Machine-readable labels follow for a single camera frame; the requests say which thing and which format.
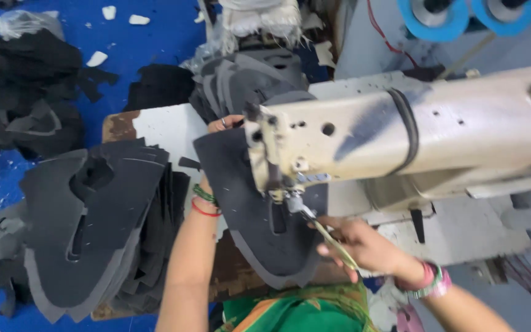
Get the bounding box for black shoe fabric piece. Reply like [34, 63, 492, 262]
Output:
[194, 128, 329, 290]

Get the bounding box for red cable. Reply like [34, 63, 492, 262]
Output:
[366, 0, 419, 69]

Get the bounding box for blue spool disc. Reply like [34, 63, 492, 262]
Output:
[470, 0, 531, 38]
[396, 0, 470, 43]

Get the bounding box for red wrist bangle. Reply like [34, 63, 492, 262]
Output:
[190, 197, 223, 218]

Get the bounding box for heap of black fabric scraps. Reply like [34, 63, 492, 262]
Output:
[0, 25, 120, 161]

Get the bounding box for beige sewing machine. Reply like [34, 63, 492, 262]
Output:
[242, 62, 531, 213]

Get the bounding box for person's right hand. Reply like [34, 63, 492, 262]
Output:
[309, 216, 425, 284]

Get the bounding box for white frayed cloth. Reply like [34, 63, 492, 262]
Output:
[218, 0, 304, 46]

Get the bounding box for black fabric sheet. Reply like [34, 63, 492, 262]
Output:
[123, 63, 197, 113]

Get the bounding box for person's left hand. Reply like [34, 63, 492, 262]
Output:
[198, 115, 244, 191]

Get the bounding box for pink cloth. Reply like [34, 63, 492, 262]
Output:
[395, 302, 427, 332]

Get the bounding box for black machine lever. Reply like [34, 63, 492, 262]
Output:
[410, 209, 428, 244]

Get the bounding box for green wrist bangle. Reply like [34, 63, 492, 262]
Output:
[192, 184, 220, 207]

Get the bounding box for black rubber band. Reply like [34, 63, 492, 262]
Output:
[387, 89, 420, 176]

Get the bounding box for clear plastic bag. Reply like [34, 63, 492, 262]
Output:
[0, 10, 66, 42]

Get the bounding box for large stack of black uppers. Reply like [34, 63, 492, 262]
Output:
[19, 137, 191, 324]

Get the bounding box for pink and green wrist bangles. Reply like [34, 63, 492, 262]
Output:
[395, 260, 453, 300]

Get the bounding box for small black fabric strip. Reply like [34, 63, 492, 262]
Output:
[178, 156, 202, 171]

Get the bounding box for fanned stack of grey uppers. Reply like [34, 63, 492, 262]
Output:
[189, 48, 318, 126]

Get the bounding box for gold thread snips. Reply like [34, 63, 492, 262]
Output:
[300, 207, 359, 272]

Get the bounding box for green and orange garment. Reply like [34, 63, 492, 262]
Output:
[215, 280, 379, 332]

